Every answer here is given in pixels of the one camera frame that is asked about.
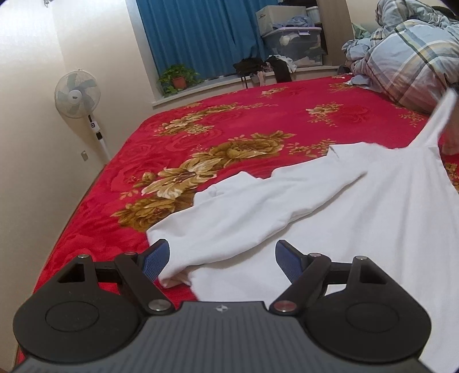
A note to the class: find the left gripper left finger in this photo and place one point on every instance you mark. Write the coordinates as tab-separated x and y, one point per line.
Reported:
90	310

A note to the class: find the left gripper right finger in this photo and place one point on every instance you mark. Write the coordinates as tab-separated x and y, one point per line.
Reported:
353	310

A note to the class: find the white t-shirt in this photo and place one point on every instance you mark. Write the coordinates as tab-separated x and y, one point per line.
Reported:
395	206

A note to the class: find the dark clothes on sill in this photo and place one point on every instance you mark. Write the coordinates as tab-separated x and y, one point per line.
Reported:
283	67

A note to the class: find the white standing fan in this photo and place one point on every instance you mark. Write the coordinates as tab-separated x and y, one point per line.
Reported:
76	96

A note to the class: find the potted green plant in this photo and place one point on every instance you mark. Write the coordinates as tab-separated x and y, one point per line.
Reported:
177	78

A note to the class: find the plaid blue quilt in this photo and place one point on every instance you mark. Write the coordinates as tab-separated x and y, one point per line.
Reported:
412	57

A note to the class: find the black bag on sill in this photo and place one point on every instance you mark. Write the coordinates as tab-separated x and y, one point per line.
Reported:
252	68

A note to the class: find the clear plastic storage bin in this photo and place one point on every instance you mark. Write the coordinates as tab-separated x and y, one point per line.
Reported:
301	44

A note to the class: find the blue window curtain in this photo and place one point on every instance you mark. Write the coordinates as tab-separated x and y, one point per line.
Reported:
209	36

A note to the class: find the white cardboard box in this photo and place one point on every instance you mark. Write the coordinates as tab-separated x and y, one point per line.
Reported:
274	14

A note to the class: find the wall power socket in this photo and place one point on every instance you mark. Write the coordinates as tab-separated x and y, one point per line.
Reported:
84	155

